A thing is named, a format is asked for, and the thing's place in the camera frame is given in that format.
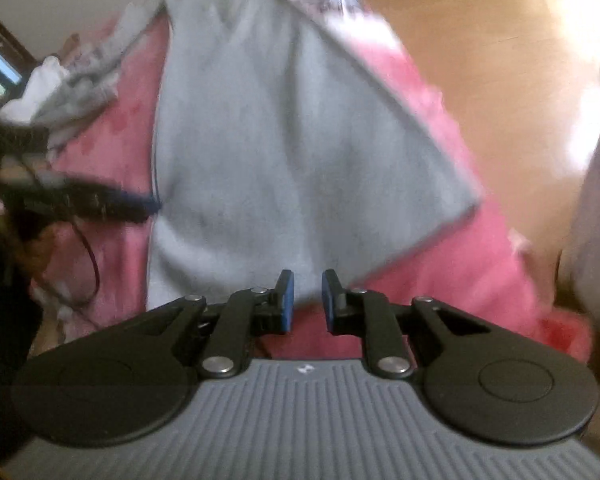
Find grey sweatshirt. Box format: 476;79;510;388
32;0;483;311

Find person's left forearm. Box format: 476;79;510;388
0;220;43;461

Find black cable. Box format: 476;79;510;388
70;217;102;308

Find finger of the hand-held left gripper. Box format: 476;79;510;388
96;187;162;223

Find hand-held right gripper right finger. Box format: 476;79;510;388
321;269;491;380

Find pink floral bedsheet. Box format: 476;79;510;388
30;0;596;361

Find white cloth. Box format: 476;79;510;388
0;56;73;126

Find lavender floral quilt bundle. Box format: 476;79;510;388
560;50;600;341

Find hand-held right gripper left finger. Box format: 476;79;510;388
140;269;296;380

